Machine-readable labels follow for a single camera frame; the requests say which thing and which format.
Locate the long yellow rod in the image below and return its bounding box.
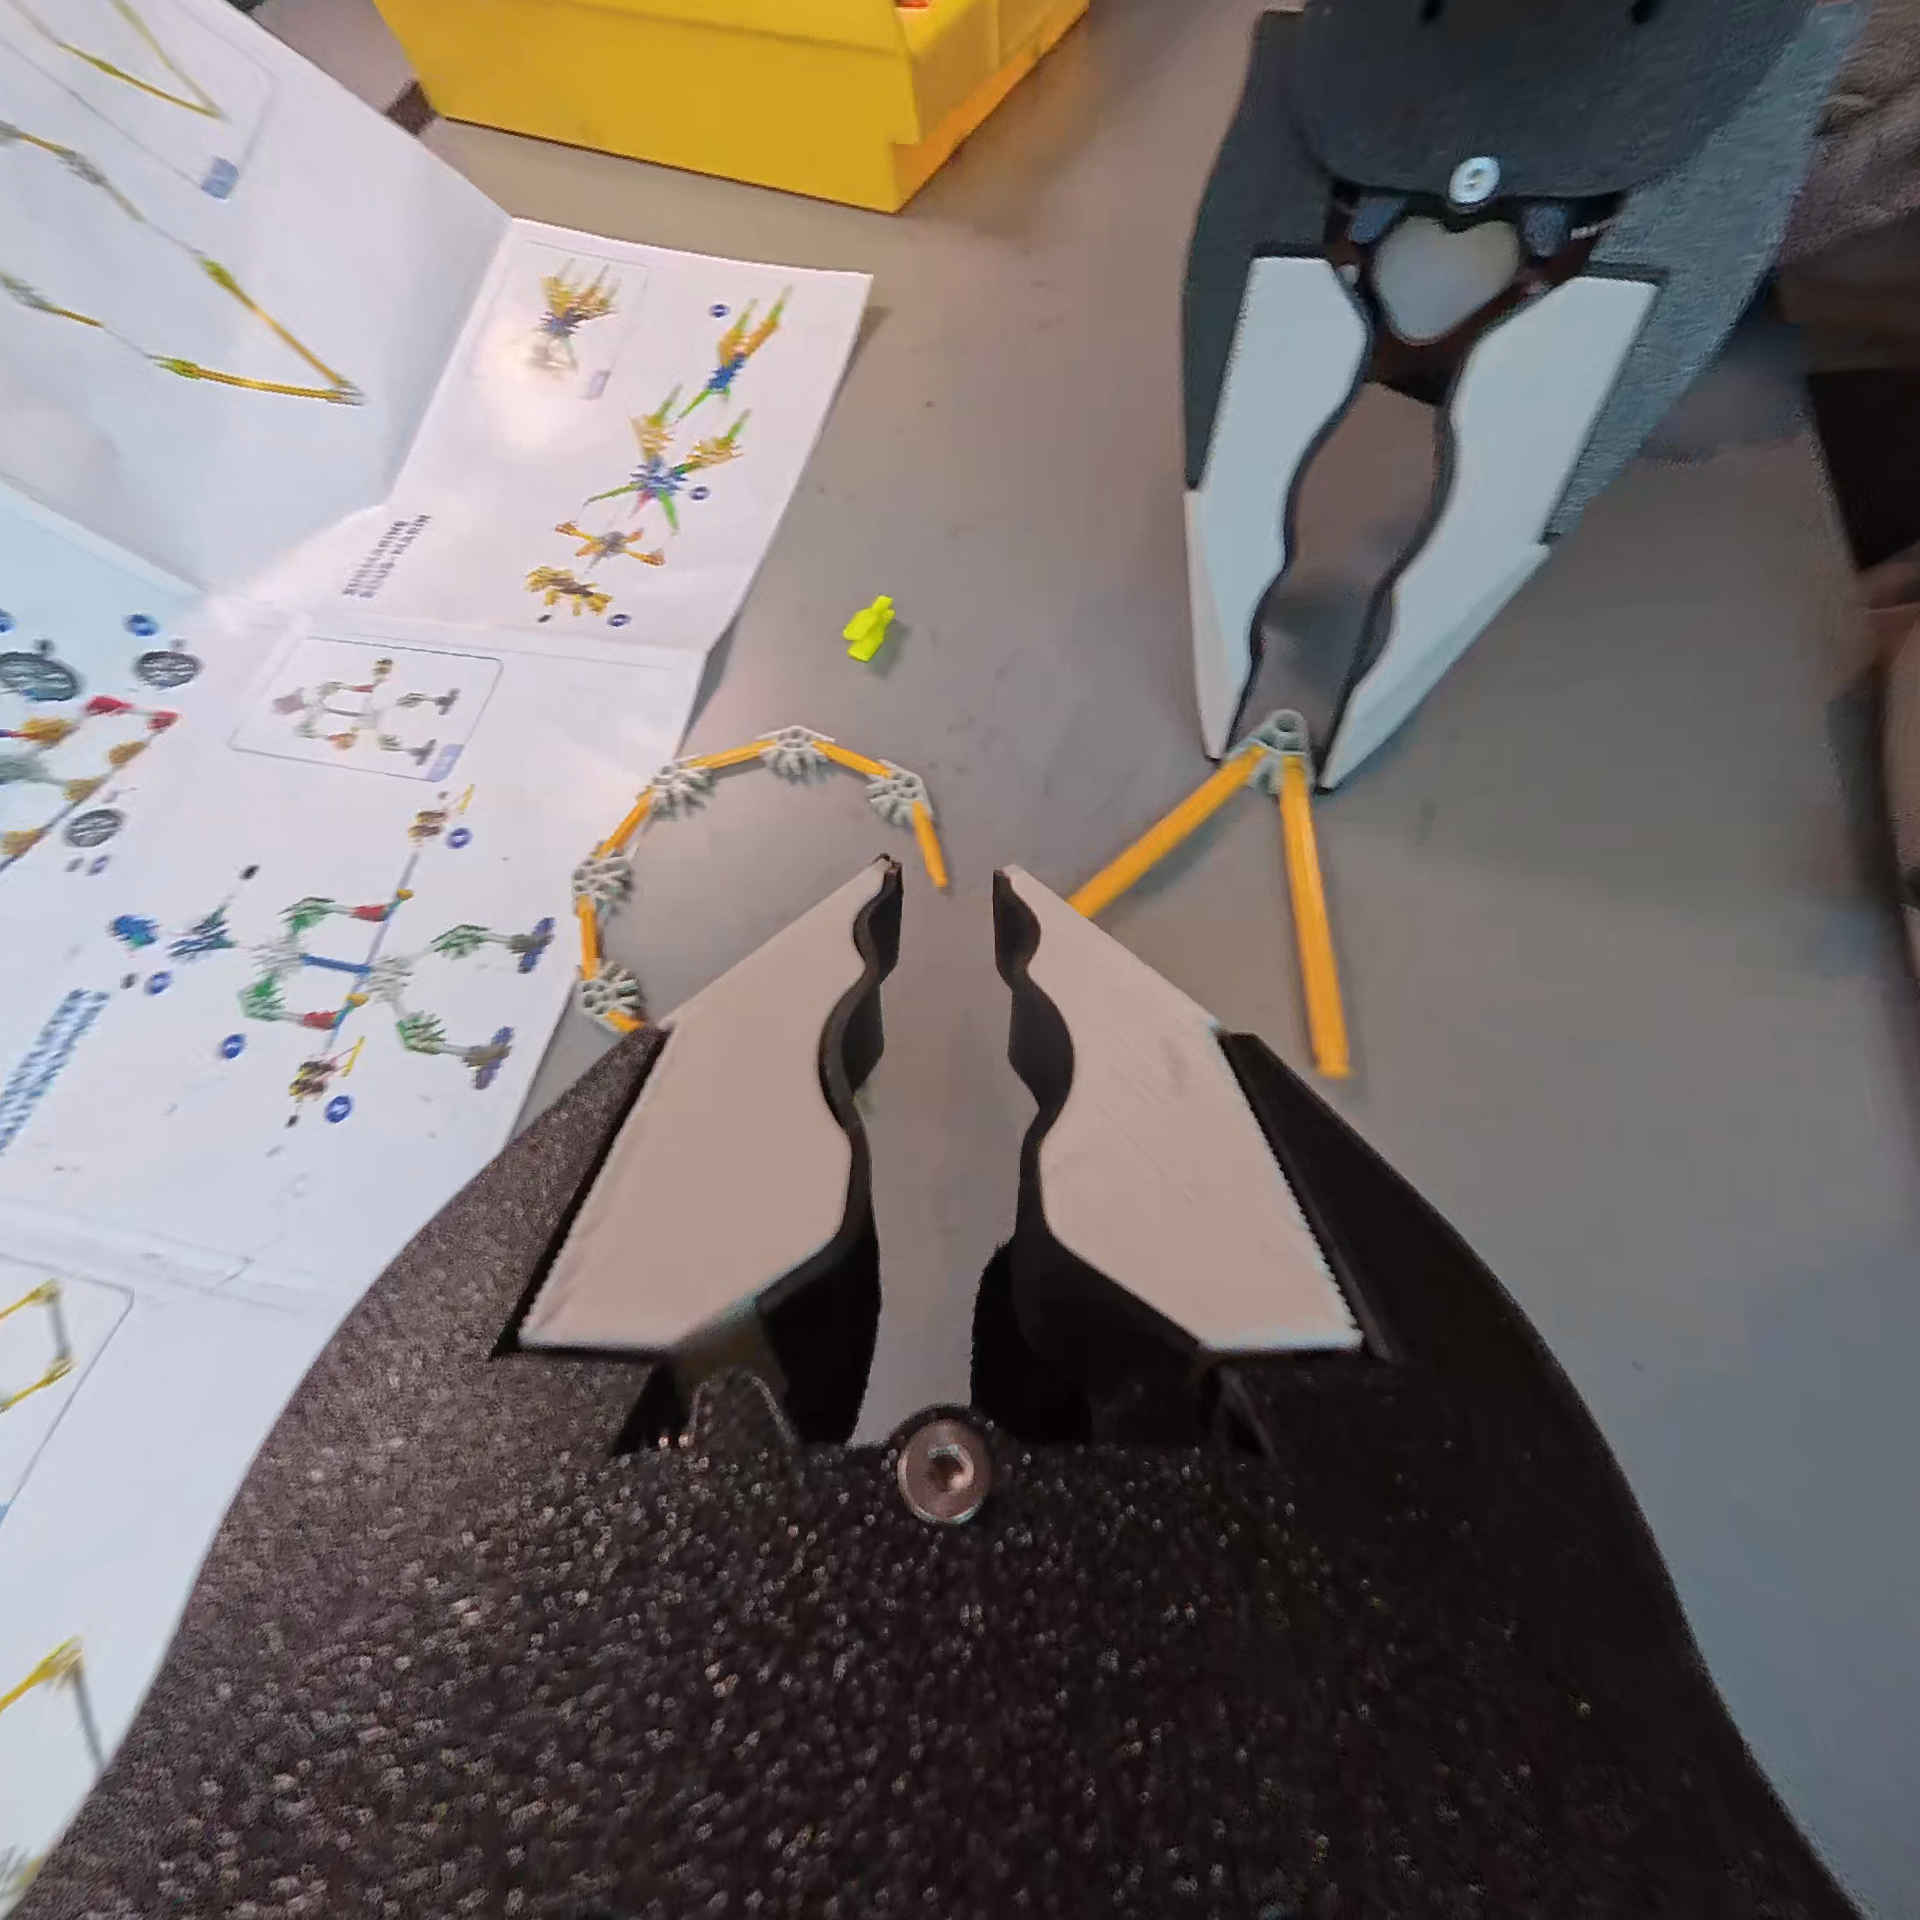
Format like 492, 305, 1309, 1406
1274, 757, 1351, 1078
1069, 750, 1260, 922

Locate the yellow plastic box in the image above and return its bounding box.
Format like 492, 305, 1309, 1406
371, 0, 1092, 215

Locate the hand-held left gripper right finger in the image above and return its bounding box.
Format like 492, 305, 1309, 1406
973, 866, 1367, 1450

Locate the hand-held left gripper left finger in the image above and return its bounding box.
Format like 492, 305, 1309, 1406
514, 856, 904, 1450

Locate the white building instruction sheet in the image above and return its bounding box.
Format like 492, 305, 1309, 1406
0, 0, 875, 1906

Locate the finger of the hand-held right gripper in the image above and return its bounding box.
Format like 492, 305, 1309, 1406
1187, 255, 1376, 757
1318, 277, 1660, 793

